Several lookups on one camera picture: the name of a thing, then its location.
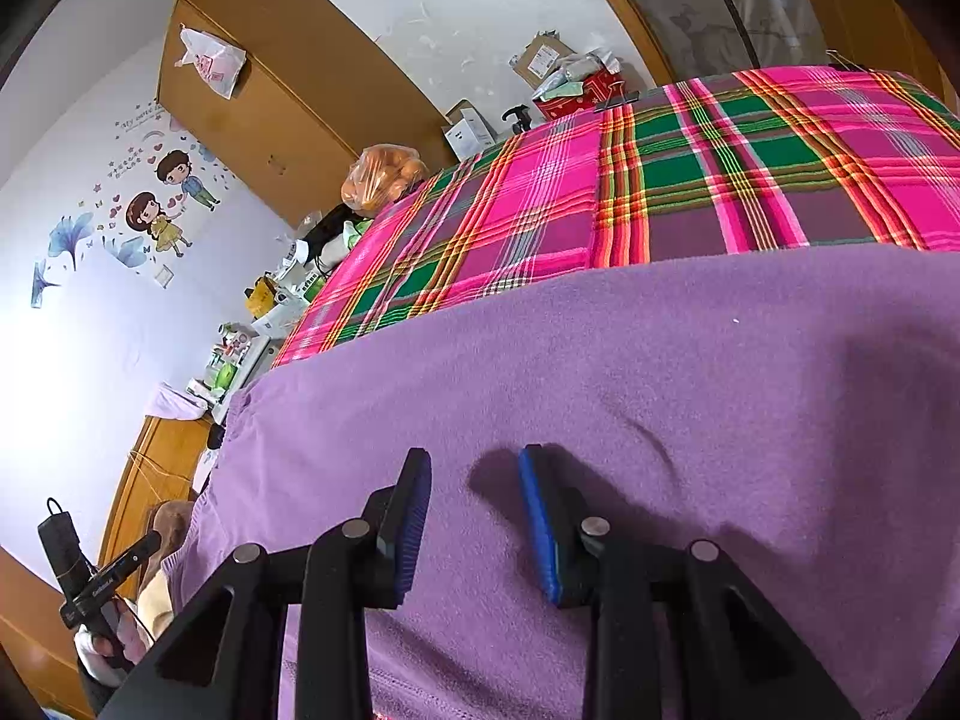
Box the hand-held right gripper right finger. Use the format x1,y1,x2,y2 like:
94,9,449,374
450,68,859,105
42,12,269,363
519,445,863,720

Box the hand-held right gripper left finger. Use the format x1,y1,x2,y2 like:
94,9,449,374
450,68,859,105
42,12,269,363
97,448,432,720

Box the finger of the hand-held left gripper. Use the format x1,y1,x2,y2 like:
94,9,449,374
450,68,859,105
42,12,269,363
118,530,164,575

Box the purple fleece pants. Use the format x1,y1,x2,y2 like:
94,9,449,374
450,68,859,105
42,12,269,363
169,240,960,720

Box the person's left hand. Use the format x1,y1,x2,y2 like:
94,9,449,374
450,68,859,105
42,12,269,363
75,598,155,689

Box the brown plush blanket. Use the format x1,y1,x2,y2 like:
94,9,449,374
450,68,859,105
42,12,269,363
142,499,196,601

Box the wooden headboard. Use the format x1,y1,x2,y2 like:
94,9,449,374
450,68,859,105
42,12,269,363
97,412,222,601

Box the wooden side cabinet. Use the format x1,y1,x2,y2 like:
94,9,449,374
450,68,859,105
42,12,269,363
0,547,83,720

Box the purple towel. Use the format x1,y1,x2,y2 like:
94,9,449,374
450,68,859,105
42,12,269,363
146,382,215,421

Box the grey drawer cabinet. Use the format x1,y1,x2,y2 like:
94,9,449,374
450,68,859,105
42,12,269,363
214,337,286,428

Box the yellow bag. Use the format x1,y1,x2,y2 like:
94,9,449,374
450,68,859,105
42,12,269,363
246,276,282,317

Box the black cloth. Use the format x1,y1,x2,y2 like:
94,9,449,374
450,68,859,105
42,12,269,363
304,202,368,256

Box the pink green plaid blanket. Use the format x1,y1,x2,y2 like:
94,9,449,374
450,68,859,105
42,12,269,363
271,66,960,368

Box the bag of oranges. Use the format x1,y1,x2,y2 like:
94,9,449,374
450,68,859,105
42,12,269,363
341,144,428,212

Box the white cardboard box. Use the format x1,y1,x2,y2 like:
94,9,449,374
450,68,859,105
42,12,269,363
444,99,496,160

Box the red box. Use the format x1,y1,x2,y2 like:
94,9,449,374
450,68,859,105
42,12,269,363
534,67,631,121

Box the grey plastic bag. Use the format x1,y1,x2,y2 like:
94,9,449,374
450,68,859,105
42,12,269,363
534,51,623,102

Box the wooden wardrobe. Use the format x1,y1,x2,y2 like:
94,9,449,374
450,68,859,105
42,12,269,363
156,0,458,230

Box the brown cardboard box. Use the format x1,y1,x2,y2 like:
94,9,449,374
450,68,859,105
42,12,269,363
508,31,578,89

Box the white plastic bag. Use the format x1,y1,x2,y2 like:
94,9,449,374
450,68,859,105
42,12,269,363
175,25,247,100

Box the plastic doorway curtain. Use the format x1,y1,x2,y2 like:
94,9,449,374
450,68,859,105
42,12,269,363
562,0,826,80

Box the wooden door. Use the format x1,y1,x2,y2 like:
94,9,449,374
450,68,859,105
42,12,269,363
780,0,960,102

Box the cartoon couple wall sticker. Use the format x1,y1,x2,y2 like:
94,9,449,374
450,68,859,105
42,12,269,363
30,101,226,308

